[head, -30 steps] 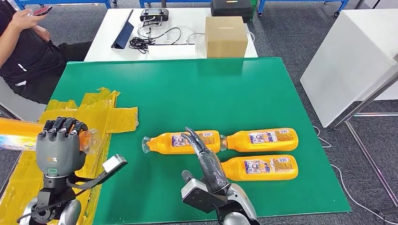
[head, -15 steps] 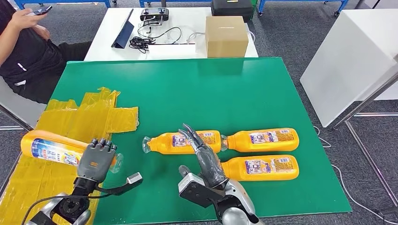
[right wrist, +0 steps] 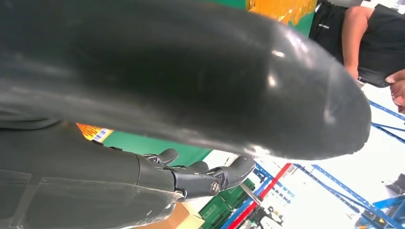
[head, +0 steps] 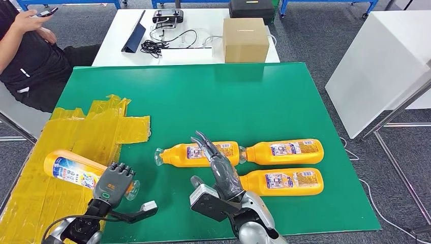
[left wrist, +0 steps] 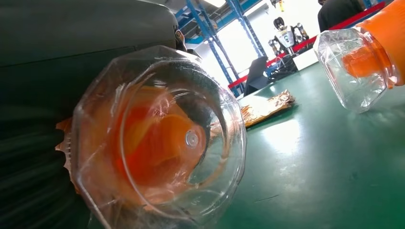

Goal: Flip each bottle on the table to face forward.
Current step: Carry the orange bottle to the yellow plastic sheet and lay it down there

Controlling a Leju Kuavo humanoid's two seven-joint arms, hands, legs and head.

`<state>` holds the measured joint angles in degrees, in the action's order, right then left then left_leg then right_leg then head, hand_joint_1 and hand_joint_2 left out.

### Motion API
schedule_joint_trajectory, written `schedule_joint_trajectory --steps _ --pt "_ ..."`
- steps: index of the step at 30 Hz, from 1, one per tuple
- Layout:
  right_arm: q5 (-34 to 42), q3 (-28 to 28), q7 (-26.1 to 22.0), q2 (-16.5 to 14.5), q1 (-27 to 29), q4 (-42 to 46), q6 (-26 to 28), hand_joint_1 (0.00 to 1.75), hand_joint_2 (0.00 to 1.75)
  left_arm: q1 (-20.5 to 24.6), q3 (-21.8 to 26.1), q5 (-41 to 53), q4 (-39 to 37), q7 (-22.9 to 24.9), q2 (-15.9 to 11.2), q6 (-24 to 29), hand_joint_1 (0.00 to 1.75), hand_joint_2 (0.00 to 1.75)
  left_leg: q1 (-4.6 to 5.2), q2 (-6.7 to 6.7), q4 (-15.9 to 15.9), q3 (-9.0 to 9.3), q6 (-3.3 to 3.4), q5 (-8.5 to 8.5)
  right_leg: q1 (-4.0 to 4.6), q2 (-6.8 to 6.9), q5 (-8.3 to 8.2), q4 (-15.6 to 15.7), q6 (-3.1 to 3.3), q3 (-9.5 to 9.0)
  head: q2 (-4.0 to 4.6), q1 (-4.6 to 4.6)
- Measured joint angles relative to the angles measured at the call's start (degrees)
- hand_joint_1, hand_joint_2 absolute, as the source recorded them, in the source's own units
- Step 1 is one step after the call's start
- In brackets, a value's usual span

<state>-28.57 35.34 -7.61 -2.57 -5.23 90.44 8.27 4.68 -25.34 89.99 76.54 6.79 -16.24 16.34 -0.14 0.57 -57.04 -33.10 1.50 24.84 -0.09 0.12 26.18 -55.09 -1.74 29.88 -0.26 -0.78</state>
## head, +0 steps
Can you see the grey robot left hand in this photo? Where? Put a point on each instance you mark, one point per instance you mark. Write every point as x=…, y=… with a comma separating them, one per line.
x=112, y=185

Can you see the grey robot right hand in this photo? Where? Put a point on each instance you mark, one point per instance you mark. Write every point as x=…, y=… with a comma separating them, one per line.
x=225, y=178

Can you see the person's left hand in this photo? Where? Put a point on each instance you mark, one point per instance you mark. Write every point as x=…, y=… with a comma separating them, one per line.
x=48, y=36

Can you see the person's right hand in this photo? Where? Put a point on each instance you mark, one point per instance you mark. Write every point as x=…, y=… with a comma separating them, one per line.
x=28, y=21

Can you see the black smartphone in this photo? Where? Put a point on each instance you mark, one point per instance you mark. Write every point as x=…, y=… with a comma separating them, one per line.
x=47, y=12

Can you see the orange plastic bottle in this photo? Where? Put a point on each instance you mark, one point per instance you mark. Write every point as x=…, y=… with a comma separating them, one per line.
x=286, y=191
x=67, y=168
x=286, y=160
x=175, y=158

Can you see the person's right forearm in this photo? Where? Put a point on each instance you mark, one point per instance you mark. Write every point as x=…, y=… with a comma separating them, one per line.
x=9, y=49

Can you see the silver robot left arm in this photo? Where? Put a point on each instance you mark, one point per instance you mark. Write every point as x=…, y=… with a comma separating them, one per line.
x=79, y=229

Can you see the person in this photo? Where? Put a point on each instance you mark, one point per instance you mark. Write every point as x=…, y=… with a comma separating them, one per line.
x=37, y=67

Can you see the blue metal rack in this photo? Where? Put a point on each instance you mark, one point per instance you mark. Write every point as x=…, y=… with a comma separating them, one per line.
x=202, y=1
x=320, y=1
x=84, y=2

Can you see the yellow tape sheet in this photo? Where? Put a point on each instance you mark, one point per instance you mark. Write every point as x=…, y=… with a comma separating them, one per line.
x=50, y=202

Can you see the grey chair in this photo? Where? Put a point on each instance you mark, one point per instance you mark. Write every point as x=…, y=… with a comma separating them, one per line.
x=23, y=118

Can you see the dark blue tablet case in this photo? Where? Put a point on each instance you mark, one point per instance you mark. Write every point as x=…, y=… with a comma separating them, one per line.
x=134, y=39

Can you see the black remote controller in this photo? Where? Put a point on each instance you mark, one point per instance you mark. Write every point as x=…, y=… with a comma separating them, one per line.
x=167, y=16

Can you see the brown cardboard box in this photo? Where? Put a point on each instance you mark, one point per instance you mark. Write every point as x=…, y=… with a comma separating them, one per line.
x=245, y=43

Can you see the black hard case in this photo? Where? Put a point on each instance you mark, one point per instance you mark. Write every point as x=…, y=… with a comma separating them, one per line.
x=251, y=11

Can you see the white side table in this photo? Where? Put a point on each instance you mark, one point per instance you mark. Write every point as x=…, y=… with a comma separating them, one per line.
x=377, y=67

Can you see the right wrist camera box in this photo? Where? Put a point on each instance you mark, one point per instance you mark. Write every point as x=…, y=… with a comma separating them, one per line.
x=208, y=202

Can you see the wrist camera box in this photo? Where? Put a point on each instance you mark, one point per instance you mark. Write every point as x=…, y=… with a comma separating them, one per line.
x=148, y=206
x=208, y=202

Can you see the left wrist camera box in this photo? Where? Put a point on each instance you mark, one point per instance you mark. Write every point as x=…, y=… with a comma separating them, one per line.
x=148, y=206

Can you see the silver metal frame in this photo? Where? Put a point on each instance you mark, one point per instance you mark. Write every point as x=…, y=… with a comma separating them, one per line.
x=400, y=174

